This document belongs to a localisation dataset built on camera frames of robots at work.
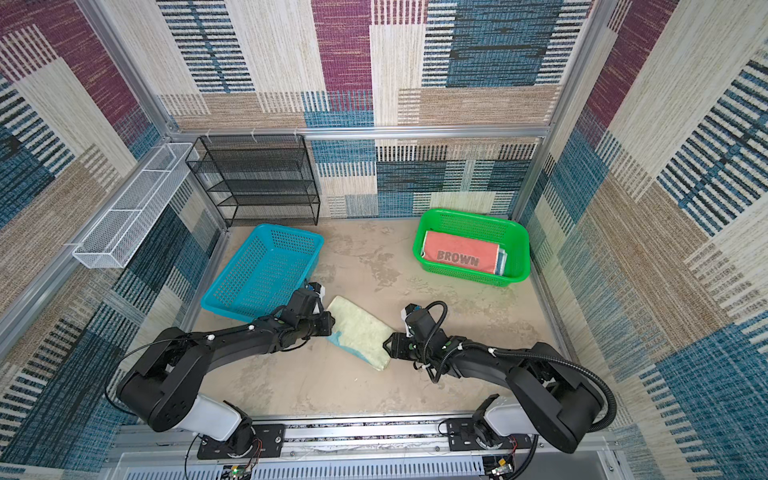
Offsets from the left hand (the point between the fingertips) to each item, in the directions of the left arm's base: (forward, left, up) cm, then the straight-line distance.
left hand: (335, 316), depth 92 cm
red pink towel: (+21, -44, +4) cm, 48 cm away
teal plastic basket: (+18, +27, -3) cm, 32 cm away
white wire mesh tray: (+5, +48, +30) cm, 57 cm away
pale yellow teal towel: (-5, -7, -1) cm, 9 cm away
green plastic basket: (+27, -59, +6) cm, 65 cm away
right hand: (-10, -17, -1) cm, 20 cm away
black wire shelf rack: (+48, +30, +15) cm, 58 cm away
